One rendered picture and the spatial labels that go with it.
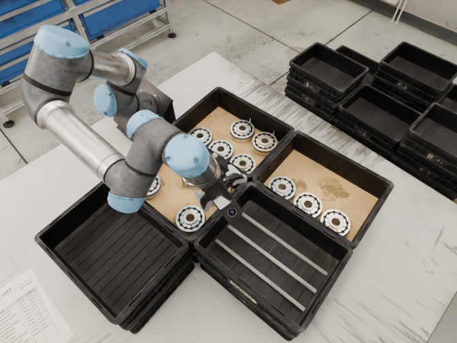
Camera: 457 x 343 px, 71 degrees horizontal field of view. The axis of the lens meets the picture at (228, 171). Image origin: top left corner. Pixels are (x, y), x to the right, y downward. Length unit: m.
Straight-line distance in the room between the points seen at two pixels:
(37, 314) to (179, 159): 0.91
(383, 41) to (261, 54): 1.20
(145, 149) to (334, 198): 0.79
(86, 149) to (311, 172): 0.83
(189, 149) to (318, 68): 1.79
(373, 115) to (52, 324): 1.98
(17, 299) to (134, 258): 0.45
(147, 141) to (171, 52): 2.63
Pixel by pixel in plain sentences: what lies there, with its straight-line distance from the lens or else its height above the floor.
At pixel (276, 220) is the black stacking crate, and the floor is 0.83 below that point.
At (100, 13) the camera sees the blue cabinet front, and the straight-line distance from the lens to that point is 2.99.
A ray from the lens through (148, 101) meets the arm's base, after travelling 1.43.
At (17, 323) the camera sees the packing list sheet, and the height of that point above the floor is 0.70.
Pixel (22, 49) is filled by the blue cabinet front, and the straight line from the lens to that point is 2.84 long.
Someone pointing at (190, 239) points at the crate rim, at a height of 0.93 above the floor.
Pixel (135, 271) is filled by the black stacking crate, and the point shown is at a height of 0.83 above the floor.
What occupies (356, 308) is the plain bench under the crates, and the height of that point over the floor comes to 0.70.
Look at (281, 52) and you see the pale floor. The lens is 3.24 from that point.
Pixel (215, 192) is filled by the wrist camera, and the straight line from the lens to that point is 0.75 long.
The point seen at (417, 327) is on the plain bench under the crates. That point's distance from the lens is 1.32.
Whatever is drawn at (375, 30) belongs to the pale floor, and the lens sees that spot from 3.77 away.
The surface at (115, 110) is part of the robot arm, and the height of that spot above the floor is 0.99.
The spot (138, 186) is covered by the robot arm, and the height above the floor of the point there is 1.29.
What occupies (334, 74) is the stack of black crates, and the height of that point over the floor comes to 0.49.
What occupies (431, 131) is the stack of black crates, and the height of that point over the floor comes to 0.49.
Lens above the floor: 1.86
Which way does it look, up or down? 56 degrees down
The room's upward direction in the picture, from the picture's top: 1 degrees counter-clockwise
